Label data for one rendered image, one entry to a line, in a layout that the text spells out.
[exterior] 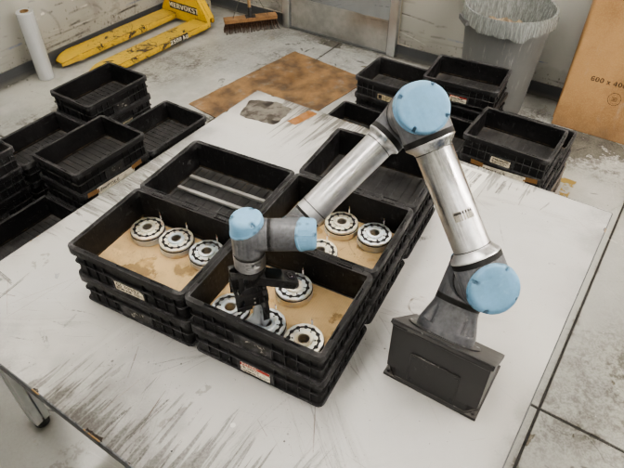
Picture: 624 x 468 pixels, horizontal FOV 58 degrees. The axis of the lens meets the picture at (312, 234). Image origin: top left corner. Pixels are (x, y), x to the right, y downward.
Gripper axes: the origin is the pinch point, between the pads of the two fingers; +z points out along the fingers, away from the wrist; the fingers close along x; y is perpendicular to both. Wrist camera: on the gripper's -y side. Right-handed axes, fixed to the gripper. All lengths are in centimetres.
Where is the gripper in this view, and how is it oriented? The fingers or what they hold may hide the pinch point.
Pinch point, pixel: (264, 316)
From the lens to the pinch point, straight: 150.3
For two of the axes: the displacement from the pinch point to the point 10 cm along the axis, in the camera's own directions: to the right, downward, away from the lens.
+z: 0.0, 7.3, 6.8
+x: 3.5, 6.4, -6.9
